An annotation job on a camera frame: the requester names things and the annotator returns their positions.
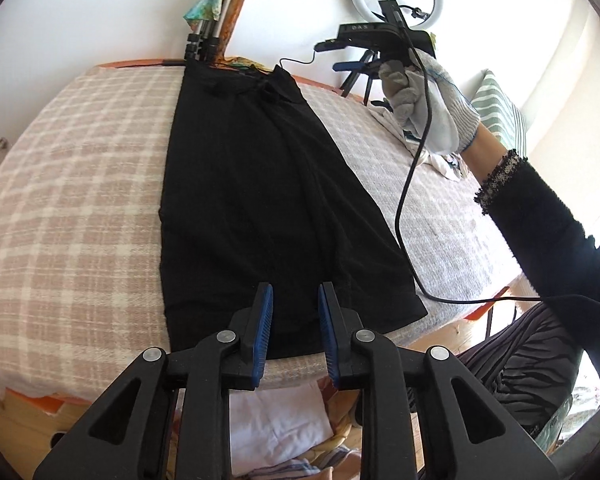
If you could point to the person's striped black pants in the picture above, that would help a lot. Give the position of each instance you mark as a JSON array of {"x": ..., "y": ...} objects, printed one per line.
[{"x": 520, "y": 360}]

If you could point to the person's right forearm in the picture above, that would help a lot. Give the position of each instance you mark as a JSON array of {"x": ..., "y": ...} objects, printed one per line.
[{"x": 545, "y": 225}]

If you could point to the person's right hand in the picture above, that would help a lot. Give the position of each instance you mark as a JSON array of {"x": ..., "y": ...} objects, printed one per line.
[{"x": 442, "y": 110}]

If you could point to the folded black tripod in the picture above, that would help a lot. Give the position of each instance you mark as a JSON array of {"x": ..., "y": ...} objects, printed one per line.
[{"x": 205, "y": 35}]

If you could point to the black skirt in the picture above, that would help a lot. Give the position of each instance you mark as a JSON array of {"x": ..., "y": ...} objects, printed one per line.
[{"x": 265, "y": 185}]

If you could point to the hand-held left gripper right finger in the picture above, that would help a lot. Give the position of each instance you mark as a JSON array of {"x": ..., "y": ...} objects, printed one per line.
[{"x": 326, "y": 312}]

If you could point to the grey blanket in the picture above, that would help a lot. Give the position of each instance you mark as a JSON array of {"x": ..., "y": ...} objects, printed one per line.
[{"x": 445, "y": 240}]

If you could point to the striped cloth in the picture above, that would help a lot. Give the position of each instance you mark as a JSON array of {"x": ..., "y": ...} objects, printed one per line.
[{"x": 300, "y": 467}]

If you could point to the beige plaid blanket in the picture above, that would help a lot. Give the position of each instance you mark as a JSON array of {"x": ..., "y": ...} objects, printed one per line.
[{"x": 75, "y": 200}]

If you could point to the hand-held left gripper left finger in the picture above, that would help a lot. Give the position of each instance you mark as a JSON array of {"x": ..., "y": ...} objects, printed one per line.
[{"x": 265, "y": 310}]

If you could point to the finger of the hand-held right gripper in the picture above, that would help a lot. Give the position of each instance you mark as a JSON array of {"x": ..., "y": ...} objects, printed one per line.
[
  {"x": 352, "y": 65},
  {"x": 330, "y": 45}
]

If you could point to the white crumpled clothes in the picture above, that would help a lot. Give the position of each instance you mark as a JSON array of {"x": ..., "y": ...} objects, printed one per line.
[{"x": 445, "y": 165}]

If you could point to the white cloth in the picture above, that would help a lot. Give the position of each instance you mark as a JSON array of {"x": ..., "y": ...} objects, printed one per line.
[{"x": 275, "y": 420}]

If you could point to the green striped cushion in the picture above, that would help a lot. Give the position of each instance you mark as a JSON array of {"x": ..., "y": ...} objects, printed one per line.
[{"x": 500, "y": 110}]

